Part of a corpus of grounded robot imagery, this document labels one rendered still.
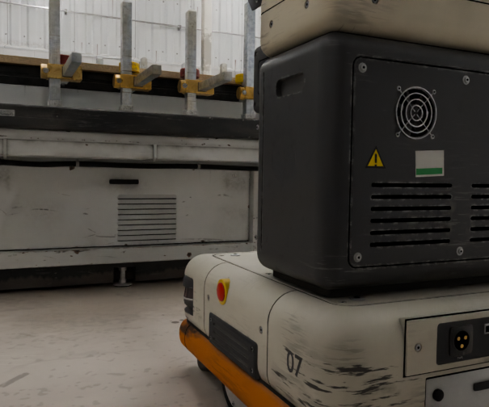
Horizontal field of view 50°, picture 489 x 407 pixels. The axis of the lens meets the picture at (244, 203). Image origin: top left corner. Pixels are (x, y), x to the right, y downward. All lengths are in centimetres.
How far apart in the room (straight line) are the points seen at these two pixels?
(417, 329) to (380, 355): 7
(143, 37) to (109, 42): 59
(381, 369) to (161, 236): 164
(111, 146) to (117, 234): 42
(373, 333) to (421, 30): 48
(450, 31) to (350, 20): 19
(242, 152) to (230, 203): 32
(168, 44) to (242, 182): 747
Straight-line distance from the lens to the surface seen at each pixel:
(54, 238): 224
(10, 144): 199
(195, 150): 211
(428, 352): 84
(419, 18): 92
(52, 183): 222
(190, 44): 213
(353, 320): 77
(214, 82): 194
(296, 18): 90
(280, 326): 85
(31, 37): 938
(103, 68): 222
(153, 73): 178
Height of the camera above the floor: 47
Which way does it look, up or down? 3 degrees down
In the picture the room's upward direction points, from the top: 1 degrees clockwise
